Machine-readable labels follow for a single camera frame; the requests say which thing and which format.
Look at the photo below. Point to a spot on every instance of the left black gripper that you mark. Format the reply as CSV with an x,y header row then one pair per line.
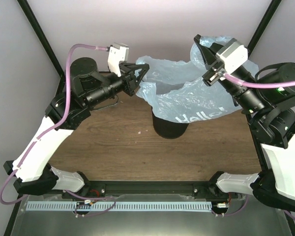
x,y
126,68

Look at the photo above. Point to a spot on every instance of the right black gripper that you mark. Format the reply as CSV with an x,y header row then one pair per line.
x,y
209,55

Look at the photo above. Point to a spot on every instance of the light blue plastic trash bag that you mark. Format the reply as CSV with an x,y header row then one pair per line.
x,y
176,92

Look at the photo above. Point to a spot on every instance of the black mesh trash bin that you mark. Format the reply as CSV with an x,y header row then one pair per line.
x,y
167,129

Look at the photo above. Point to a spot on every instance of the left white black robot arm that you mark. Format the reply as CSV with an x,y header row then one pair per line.
x,y
34,175

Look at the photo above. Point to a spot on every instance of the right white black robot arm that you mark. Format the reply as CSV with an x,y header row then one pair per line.
x,y
269,100

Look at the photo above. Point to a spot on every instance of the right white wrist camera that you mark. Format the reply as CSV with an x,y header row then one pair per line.
x,y
233,55

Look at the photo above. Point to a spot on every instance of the left black frame post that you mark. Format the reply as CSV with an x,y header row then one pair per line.
x,y
29,14

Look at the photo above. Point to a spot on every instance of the black frame post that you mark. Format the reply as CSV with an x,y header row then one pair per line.
x,y
269,13
29,14

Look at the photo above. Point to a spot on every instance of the right black frame post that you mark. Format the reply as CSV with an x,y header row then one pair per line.
x,y
269,13

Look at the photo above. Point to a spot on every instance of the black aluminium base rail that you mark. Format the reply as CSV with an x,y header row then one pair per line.
x,y
198,189

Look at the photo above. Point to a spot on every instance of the light blue slotted cable duct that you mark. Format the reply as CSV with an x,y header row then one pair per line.
x,y
120,206

